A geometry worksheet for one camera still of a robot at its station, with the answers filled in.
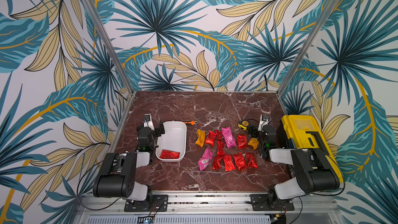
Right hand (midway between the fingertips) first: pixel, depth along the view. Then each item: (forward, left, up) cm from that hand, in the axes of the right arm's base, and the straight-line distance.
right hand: (259, 123), depth 93 cm
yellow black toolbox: (-11, -17, +9) cm, 22 cm away
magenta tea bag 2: (-21, +34, -3) cm, 40 cm away
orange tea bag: (-8, +36, -4) cm, 37 cm away
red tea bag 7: (-22, +20, -6) cm, 30 cm away
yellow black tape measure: (+2, +8, -5) cm, 9 cm away
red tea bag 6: (-22, +27, -5) cm, 36 cm away
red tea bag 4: (-9, +11, -6) cm, 15 cm away
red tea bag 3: (-5, +25, -4) cm, 25 cm away
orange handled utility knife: (+6, +41, -6) cm, 42 cm away
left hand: (+1, +63, +2) cm, 63 cm away
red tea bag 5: (-13, +24, -5) cm, 28 cm away
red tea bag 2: (-6, +30, -5) cm, 31 cm away
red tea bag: (-15, +53, -7) cm, 56 cm away
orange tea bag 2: (-10, +4, -4) cm, 12 cm away
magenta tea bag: (-6, +18, -5) cm, 20 cm away
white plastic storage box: (-6, +51, -5) cm, 52 cm away
